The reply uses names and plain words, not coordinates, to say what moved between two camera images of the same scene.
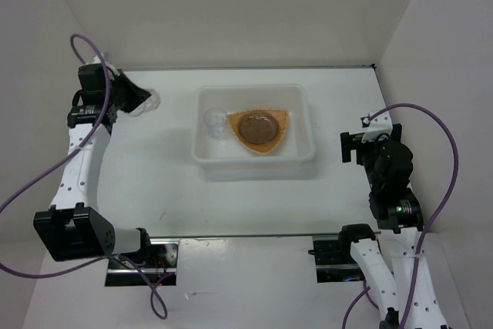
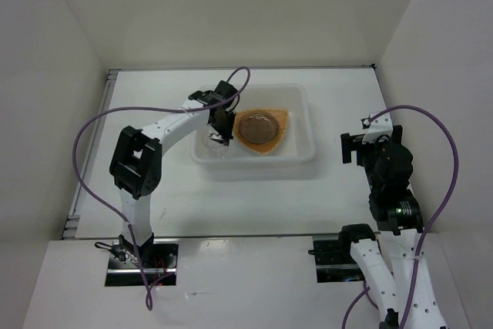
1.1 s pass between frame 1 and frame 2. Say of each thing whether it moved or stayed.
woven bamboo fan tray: stayed
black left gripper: moved
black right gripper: stayed
